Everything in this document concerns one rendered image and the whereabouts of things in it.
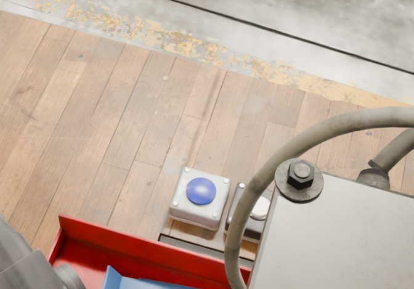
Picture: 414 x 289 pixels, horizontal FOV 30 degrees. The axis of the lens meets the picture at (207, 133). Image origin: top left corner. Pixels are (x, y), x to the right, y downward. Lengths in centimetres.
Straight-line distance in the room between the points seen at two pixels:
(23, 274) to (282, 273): 29
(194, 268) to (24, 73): 41
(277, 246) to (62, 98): 84
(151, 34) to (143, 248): 153
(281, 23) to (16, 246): 201
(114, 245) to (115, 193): 9
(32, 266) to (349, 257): 30
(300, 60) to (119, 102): 135
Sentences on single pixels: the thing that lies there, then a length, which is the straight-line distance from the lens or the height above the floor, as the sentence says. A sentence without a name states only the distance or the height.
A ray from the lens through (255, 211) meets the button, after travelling 100.
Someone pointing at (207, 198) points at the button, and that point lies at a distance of 101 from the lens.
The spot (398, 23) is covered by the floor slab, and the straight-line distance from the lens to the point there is 262.
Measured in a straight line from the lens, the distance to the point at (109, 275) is 96.
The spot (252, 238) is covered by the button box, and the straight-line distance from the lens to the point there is 101.
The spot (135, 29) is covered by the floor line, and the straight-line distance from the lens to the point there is 245.
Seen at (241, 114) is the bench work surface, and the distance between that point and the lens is 113.
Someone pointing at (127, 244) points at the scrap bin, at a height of 94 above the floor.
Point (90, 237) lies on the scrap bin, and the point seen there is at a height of 93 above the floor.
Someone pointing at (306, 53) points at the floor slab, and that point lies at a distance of 245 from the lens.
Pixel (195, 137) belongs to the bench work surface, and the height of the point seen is 90.
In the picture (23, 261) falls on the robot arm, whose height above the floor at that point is 128.
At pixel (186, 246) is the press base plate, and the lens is 101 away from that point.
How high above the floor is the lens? 180
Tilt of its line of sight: 55 degrees down
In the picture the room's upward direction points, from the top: 7 degrees clockwise
